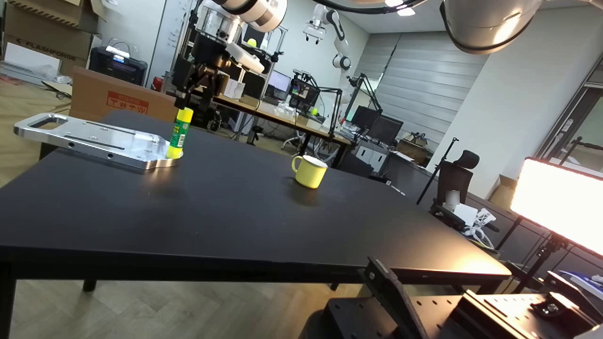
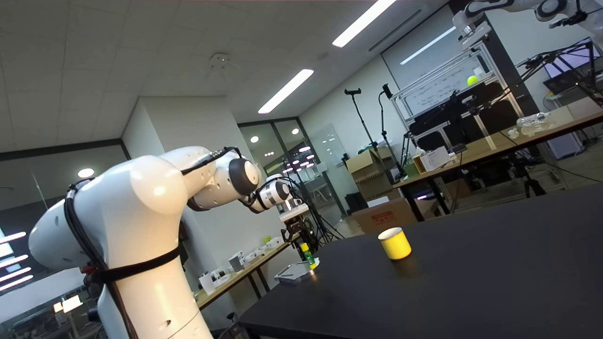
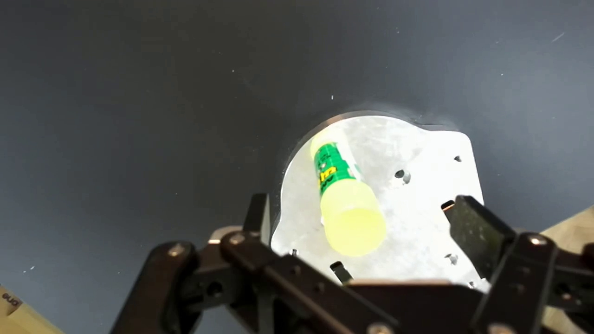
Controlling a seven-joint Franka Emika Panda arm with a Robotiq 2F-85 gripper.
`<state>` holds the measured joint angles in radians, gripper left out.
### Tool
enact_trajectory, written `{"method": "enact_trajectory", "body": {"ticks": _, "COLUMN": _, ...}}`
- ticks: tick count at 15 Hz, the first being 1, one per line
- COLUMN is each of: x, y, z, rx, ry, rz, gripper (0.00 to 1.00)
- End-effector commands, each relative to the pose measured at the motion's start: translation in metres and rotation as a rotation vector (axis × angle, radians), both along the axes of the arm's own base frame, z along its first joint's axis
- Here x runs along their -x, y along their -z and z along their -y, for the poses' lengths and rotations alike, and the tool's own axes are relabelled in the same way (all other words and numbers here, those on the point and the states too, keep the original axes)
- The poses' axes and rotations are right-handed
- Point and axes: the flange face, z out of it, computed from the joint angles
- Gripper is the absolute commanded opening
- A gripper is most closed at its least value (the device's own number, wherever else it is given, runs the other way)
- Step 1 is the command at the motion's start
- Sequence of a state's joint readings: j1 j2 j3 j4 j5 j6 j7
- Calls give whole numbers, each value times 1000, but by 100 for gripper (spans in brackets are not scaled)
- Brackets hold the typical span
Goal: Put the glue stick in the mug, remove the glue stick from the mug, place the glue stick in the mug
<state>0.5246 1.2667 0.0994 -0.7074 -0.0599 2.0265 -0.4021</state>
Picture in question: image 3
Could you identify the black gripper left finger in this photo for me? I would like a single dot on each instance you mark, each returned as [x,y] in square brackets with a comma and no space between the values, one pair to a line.
[247,289]

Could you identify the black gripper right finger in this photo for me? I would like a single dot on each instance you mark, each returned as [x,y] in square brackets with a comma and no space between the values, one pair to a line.
[525,278]

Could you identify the green yellow glue stick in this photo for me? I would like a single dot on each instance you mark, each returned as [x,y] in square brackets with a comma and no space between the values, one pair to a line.
[349,210]

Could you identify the silver metal plate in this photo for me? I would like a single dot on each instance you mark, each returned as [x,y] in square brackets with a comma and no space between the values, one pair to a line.
[420,186]

